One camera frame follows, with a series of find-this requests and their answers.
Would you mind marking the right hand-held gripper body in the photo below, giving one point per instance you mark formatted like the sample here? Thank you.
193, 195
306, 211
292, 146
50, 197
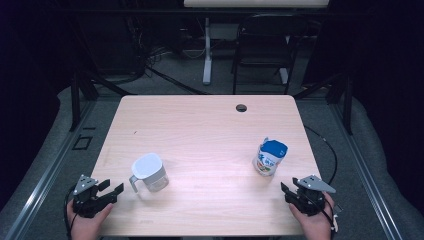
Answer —
308, 200

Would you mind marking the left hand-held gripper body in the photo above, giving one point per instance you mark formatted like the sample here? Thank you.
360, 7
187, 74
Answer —
87, 203

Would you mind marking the white and blue salt bag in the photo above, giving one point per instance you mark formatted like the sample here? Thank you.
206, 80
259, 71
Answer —
270, 156

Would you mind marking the clear jar with white lid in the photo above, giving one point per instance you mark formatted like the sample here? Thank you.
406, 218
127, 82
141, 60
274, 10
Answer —
146, 166

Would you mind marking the person's left hand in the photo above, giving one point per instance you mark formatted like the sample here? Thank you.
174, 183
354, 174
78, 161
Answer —
85, 228

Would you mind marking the person's right hand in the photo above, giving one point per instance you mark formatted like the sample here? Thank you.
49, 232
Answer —
316, 228

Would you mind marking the black metal stand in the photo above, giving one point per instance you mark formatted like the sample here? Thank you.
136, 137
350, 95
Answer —
75, 100
347, 106

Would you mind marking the black table grommet hole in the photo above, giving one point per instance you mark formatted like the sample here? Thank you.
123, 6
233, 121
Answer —
241, 108

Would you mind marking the white desk leg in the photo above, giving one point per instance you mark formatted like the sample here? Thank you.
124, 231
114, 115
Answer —
207, 56
283, 76

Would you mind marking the black folding chair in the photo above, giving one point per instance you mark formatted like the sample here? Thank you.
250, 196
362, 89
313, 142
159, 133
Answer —
263, 50

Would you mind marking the grey metal bracket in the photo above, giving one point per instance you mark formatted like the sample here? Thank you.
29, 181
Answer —
338, 208

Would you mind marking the aluminium floor rail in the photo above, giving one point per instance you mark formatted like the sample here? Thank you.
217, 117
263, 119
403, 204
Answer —
366, 173
50, 170

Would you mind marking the black floor outlet frame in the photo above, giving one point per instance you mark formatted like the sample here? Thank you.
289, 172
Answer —
76, 142

